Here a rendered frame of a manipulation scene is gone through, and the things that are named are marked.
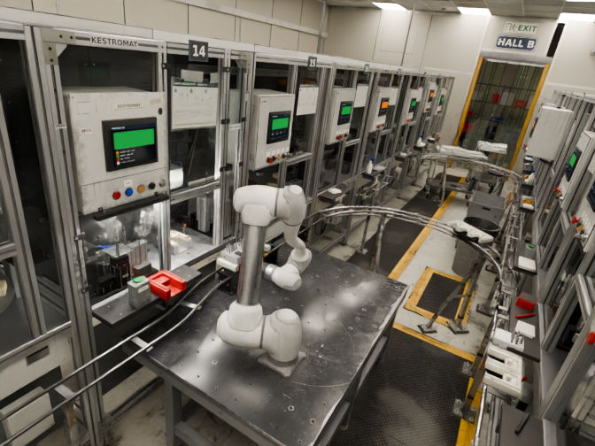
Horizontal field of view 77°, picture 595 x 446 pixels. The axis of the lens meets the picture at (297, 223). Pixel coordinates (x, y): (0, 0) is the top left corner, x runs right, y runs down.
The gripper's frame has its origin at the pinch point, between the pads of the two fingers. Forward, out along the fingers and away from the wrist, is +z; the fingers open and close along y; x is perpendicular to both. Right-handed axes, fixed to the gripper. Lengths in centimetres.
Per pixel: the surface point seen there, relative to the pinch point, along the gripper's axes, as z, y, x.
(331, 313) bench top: -58, -21, -17
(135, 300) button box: 5, 4, 68
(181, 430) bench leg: -21, -66, 64
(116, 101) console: 19, 89, 62
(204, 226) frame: 36.5, 4.8, -7.5
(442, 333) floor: -117, -87, -143
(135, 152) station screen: 16, 68, 57
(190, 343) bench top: -12, -23, 51
